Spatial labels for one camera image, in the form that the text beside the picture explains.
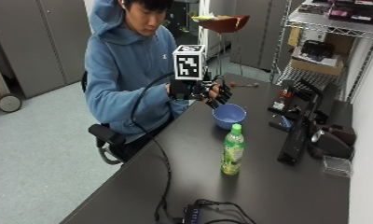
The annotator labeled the blue plastic bowl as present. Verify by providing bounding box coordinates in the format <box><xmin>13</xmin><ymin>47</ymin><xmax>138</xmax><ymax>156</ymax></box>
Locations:
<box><xmin>211</xmin><ymin>103</ymin><xmax>247</xmax><ymax>131</ymax></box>

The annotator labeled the white marker cube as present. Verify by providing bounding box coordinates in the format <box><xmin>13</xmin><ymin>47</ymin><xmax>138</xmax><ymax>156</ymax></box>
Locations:
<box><xmin>172</xmin><ymin>44</ymin><xmax>206</xmax><ymax>81</ymax></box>

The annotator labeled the green drink bottle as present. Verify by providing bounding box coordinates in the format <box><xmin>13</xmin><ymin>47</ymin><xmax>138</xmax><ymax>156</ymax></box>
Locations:
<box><xmin>219</xmin><ymin>123</ymin><xmax>246</xmax><ymax>176</ymax></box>

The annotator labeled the brown bar stool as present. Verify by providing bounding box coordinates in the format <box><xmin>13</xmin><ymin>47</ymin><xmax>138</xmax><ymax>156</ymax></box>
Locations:
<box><xmin>197</xmin><ymin>14</ymin><xmax>251</xmax><ymax>77</ymax></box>

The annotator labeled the black equipment stand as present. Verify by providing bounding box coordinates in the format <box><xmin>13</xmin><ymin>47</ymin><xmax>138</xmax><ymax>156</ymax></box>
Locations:
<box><xmin>267</xmin><ymin>78</ymin><xmax>326</xmax><ymax>166</ymax></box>

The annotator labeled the the person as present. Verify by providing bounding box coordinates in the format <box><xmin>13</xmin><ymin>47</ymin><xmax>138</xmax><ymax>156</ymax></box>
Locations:
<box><xmin>84</xmin><ymin>0</ymin><xmax>190</xmax><ymax>145</ymax></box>

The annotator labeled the cardboard box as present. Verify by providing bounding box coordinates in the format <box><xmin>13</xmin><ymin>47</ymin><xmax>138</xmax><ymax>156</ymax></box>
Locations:
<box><xmin>289</xmin><ymin>46</ymin><xmax>344</xmax><ymax>77</ymax></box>

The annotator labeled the black bag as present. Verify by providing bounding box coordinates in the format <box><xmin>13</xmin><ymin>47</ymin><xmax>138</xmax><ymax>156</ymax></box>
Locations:
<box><xmin>299</xmin><ymin>39</ymin><xmax>335</xmax><ymax>60</ymax></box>

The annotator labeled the black office chair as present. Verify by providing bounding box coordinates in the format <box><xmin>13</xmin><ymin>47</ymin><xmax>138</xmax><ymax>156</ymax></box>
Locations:
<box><xmin>81</xmin><ymin>70</ymin><xmax>128</xmax><ymax>166</ymax></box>

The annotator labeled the black rounded device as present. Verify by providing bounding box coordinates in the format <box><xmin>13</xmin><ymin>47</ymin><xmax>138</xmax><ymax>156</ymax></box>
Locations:
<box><xmin>307</xmin><ymin>123</ymin><xmax>358</xmax><ymax>161</ymax></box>

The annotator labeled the clear plastic box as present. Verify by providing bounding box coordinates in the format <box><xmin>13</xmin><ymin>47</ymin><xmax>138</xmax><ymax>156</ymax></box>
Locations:
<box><xmin>322</xmin><ymin>154</ymin><xmax>354</xmax><ymax>179</ymax></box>

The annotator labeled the black usb hub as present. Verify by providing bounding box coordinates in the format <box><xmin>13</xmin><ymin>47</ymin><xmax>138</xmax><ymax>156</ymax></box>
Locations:
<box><xmin>181</xmin><ymin>203</ymin><xmax>203</xmax><ymax>224</ymax></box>

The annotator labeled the grey cabinet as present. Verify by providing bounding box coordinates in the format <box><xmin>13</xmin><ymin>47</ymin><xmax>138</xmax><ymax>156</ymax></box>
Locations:
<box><xmin>0</xmin><ymin>0</ymin><xmax>92</xmax><ymax>99</ymax></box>

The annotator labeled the beige wheeled cart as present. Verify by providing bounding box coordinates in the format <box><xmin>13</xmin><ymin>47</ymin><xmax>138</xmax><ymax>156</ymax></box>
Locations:
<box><xmin>0</xmin><ymin>49</ymin><xmax>24</xmax><ymax>114</ymax></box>

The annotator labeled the red handled screwdriver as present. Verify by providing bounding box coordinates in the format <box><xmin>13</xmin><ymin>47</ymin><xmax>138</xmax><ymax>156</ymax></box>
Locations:
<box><xmin>229</xmin><ymin>81</ymin><xmax>261</xmax><ymax>89</ymax></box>

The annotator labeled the black glove cable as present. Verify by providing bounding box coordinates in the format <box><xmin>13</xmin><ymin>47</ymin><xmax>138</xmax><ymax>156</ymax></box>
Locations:
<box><xmin>129</xmin><ymin>72</ymin><xmax>184</xmax><ymax>223</ymax></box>

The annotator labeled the metal wire shelf rack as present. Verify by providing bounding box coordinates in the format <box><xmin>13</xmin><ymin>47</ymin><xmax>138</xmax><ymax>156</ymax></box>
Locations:
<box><xmin>270</xmin><ymin>0</ymin><xmax>373</xmax><ymax>104</ymax></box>

